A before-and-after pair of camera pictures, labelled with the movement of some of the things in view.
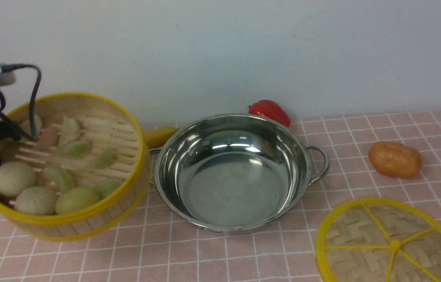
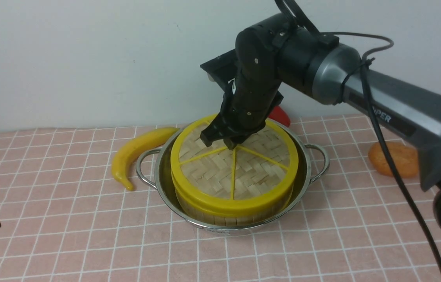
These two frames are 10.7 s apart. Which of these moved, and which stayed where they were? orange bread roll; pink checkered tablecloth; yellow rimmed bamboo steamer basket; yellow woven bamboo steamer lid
Moved: yellow woven bamboo steamer lid; yellow rimmed bamboo steamer basket
Stayed: orange bread roll; pink checkered tablecloth
